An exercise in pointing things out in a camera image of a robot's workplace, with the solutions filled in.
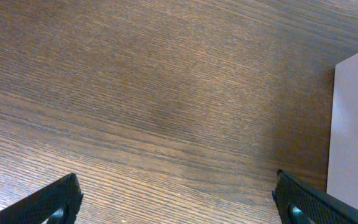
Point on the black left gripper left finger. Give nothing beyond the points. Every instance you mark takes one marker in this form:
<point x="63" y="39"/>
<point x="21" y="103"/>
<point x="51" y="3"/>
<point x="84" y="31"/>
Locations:
<point x="58" y="202"/>

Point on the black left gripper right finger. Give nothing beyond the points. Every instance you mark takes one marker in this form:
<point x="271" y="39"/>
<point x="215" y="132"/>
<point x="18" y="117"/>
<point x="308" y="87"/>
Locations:
<point x="297" y="202"/>

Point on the white cardboard box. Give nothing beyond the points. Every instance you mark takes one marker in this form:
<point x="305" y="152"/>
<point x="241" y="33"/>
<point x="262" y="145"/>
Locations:
<point x="343" y="150"/>

